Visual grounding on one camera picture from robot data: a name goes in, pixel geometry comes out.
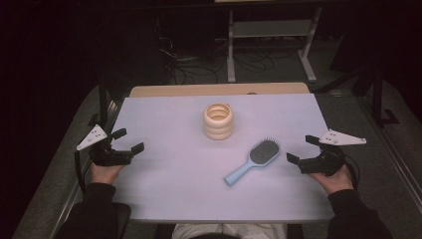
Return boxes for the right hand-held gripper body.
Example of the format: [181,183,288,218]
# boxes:
[298,128,368,177]

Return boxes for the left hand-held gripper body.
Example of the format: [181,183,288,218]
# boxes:
[76,123,134,167]

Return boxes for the light blue hairbrush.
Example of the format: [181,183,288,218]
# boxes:
[223,137,282,187]

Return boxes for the cream ringed holder cup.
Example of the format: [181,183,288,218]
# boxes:
[202,102,235,141]

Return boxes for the person's left hand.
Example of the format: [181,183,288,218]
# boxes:
[90,161,126,185]

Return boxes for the person's right hand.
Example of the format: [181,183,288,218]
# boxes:
[308,163,354,196]

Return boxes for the black metal floor stand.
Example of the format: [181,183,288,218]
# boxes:
[370,64,401,129]

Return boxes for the person's white clothing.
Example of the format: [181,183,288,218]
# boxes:
[171,222,289,239]

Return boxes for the grey metal stand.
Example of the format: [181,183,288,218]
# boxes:
[226,6,323,84]

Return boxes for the right hand-held gripper cable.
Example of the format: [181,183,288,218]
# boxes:
[343,154,361,191]

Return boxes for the hand-held gripper cable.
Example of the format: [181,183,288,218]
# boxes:
[343,154,361,191]
[74,149,88,196]

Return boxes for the left hand-held gripper cable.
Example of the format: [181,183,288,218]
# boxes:
[74,149,88,196]

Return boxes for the black metal frame post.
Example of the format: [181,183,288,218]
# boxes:
[87,78,111,131]

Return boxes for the black floor cables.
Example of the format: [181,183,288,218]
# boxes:
[154,35,277,85]

